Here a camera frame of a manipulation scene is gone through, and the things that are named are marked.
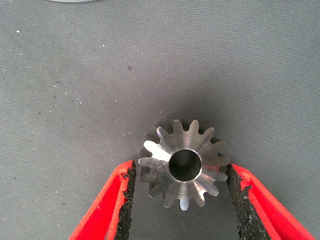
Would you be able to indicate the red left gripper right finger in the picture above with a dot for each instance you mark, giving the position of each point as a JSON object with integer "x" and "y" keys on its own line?
{"x": 260, "y": 205}

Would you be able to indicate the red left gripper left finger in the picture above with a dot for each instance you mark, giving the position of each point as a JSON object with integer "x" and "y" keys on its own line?
{"x": 105, "y": 200}

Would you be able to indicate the small steel planetary gear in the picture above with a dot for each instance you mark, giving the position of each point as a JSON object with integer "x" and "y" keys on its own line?
{"x": 190, "y": 140}

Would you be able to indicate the round metal carrier plate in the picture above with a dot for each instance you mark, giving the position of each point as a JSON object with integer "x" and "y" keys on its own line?
{"x": 70, "y": 1}

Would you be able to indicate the dark grey table cloth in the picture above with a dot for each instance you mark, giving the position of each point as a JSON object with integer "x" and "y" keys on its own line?
{"x": 75, "y": 75}

